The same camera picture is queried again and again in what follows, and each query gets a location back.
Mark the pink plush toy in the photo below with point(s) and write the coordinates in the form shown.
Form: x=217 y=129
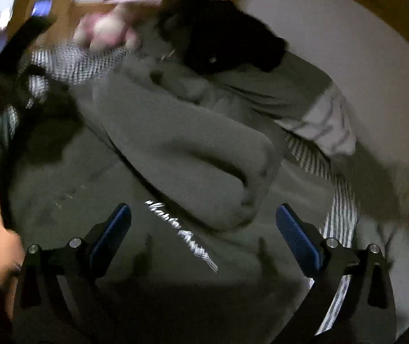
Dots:
x=104 y=30

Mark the grey zip hoodie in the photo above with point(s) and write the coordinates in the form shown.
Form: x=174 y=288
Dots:
x=175 y=150

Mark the black white checkered bed sheet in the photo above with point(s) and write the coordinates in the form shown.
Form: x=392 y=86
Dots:
x=79 y=62

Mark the wooden bunk bed frame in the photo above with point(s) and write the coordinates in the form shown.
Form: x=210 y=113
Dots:
x=380 y=0

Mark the black garment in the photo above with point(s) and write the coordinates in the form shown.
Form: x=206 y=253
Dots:
x=222 y=32

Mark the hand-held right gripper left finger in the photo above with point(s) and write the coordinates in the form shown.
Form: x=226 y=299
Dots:
x=113 y=233

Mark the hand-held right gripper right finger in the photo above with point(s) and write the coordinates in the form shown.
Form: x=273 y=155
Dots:
x=296 y=238

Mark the grey white striped pillow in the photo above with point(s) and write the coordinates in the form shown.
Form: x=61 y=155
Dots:
x=319 y=122

